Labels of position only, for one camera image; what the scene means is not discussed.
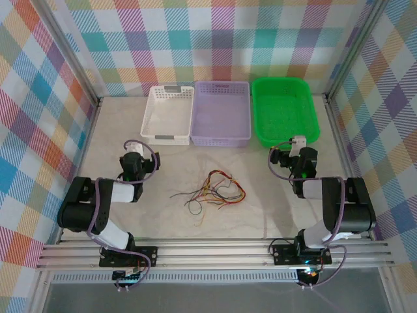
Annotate small circuit board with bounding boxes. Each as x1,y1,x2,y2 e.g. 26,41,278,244
112,269,146,284
298,267,322,284

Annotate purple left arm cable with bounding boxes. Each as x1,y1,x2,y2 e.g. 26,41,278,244
87,139,162,292

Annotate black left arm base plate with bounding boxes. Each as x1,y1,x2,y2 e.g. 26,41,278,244
98,246,159,269

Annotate thin red wire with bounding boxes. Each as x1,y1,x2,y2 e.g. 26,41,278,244
203,169,248,210
208,182,245,205

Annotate green plastic basket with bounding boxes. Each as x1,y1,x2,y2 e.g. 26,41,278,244
250,76,321,149

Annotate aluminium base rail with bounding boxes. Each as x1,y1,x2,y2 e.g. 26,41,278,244
35,239,395,272

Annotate purple plastic basket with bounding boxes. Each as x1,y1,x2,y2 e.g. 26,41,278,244
190,80,253,149

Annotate white plastic basket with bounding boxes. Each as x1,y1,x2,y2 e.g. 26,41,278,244
139,85,195,147

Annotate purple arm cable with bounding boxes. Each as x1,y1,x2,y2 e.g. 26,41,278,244
87,139,162,292
268,140,348,290

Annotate thin black wire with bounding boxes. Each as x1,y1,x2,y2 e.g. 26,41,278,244
170,185,209,199

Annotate aluminium frame post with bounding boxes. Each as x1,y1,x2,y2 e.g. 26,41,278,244
324,0,391,98
35,0,102,107

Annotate aluminium side rail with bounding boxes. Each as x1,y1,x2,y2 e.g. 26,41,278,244
324,94,375,242
57,97,104,245

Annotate thin yellow wire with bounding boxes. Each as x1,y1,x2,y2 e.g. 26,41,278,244
194,195,229,227

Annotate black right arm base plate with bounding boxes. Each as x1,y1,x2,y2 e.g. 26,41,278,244
272,243,333,265

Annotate grey slotted cable duct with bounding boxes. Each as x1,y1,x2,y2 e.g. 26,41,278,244
51,273,300,283

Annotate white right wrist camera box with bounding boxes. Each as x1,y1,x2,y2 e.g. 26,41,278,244
289,135,308,158

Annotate thin green wire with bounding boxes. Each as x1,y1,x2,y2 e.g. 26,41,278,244
184,194,203,216

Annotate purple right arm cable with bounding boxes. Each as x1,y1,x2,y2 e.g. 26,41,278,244
268,140,348,290

